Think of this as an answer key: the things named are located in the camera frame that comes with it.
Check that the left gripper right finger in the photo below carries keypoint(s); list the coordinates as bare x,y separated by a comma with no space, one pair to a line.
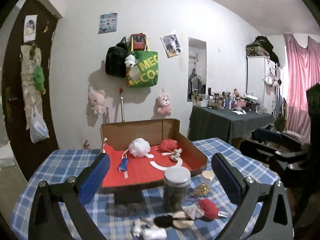
274,220

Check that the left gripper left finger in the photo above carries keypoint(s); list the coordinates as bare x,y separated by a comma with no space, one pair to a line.
46,220

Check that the red plush miffy keychain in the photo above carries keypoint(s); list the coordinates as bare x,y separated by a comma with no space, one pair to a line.
210,210

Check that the grey white cloth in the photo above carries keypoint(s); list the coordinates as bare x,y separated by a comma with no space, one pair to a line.
193,211

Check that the white fluffy star miffy charm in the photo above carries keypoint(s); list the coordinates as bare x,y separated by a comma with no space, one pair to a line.
140,224

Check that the dark brown door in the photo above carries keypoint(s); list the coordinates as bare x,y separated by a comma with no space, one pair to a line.
29,156

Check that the small jar with gold beads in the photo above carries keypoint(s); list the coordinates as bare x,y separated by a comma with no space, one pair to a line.
206,181

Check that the white plastic bag on door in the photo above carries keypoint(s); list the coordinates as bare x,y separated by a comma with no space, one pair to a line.
38,128

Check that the dark patterned tin box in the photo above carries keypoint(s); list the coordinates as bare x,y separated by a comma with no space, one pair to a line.
128,197

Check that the blue tissue packet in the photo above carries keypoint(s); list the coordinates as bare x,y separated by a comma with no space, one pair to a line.
123,165

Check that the dark jar with metal lid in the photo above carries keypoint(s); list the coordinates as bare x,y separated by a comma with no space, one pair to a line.
176,184

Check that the cardboard box with red liner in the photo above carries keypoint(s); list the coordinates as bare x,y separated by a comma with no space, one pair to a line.
145,173

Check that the cream scrunchie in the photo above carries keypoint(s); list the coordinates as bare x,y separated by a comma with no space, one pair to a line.
176,155

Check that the white mesh bath pouf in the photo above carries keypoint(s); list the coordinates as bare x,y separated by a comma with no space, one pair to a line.
138,148

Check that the dark green covered side table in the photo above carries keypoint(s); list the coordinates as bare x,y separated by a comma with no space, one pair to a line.
224,124

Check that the red foam net sleeve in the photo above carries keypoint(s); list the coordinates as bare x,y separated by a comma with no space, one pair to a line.
167,145

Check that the green plush on door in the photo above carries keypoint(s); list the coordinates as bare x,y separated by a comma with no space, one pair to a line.
38,78

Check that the white wardrobe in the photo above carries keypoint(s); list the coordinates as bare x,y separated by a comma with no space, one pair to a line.
262,81

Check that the metal stick with red tip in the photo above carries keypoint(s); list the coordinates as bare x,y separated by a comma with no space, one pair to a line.
122,105

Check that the pink curtain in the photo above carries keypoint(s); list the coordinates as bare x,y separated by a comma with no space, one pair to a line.
303,64

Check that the hanging organizer on door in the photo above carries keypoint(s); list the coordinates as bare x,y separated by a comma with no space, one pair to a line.
30,59

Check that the black backpack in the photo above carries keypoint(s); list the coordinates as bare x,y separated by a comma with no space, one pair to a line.
115,59

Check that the green tote bag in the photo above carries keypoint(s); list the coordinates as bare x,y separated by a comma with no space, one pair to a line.
145,72

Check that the small white plush on bag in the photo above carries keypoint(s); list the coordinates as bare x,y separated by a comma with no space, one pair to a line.
130,61

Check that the picture on door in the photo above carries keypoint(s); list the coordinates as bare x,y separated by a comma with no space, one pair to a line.
29,29

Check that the pink bear plush on wall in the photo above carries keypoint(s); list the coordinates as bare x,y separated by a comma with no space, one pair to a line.
96,99

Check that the pink cat plush on wall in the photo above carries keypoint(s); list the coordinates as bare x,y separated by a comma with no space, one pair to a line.
163,105

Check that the wall mirror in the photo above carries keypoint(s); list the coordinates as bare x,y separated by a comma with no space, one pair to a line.
197,70

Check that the red bag with yellow straps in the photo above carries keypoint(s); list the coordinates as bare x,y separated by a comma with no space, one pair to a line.
139,42

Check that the photo on wall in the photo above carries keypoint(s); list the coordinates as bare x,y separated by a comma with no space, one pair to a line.
171,45

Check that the blue wall poster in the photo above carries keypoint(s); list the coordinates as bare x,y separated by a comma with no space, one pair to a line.
108,23

